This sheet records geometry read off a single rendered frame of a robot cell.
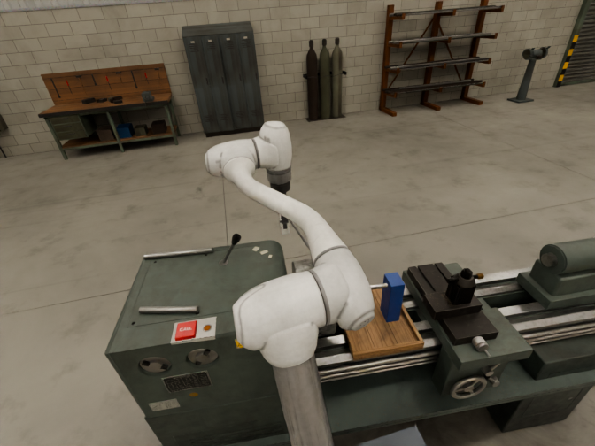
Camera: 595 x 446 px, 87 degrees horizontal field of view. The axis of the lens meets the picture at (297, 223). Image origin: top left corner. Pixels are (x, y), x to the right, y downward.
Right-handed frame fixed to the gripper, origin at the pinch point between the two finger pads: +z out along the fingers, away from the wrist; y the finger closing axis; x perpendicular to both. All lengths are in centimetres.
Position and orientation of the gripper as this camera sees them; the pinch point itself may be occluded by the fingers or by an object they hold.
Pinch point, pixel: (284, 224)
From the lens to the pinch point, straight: 128.0
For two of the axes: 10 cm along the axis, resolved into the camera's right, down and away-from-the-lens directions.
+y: -1.5, -5.8, 8.0
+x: -9.9, 1.3, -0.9
